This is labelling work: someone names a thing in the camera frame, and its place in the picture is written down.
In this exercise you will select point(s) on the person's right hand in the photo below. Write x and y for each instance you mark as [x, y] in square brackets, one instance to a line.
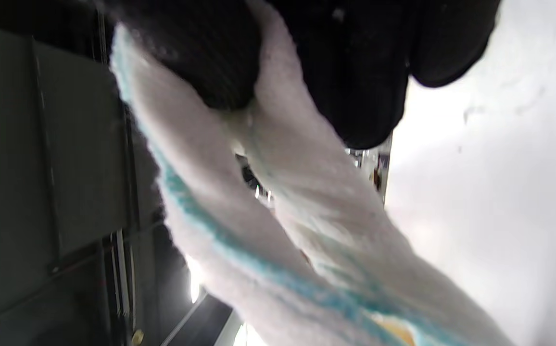
[355, 57]

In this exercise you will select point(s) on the ceiling light tubes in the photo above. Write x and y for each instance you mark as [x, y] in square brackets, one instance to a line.
[194, 283]

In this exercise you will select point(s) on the blue-trimmed white dish cloth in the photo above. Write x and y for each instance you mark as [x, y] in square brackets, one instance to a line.
[201, 168]

